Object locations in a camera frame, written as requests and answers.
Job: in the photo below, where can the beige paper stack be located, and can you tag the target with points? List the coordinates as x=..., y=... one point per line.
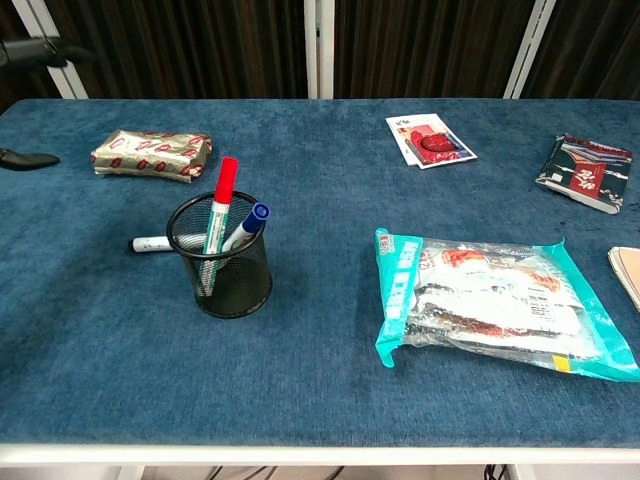
x=627, y=270

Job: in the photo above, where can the black mesh pen holder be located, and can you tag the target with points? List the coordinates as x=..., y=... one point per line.
x=235, y=295

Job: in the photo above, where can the red cap marker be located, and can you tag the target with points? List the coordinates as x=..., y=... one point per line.
x=226, y=180

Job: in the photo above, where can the blue velvet table cloth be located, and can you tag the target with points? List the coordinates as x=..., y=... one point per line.
x=310, y=350

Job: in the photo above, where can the teal clear snack bag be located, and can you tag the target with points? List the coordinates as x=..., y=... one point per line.
x=500, y=300

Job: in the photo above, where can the white frame post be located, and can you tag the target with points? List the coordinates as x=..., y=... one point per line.
x=529, y=50
x=319, y=50
x=65, y=80

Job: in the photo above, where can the black cap white marker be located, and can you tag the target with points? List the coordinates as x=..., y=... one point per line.
x=150, y=244

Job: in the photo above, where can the white table leg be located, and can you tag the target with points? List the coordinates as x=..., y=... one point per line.
x=131, y=472
x=520, y=472

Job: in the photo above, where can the gold red snack package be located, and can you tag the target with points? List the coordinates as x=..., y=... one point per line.
x=150, y=155

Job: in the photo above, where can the blue cap marker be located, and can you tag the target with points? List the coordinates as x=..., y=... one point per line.
x=257, y=216

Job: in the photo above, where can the white red printed booklet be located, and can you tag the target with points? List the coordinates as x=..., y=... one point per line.
x=432, y=142

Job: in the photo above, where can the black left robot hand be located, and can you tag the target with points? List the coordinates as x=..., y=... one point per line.
x=30, y=50

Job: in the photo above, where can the dark cover book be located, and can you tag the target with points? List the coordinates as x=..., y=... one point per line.
x=587, y=172

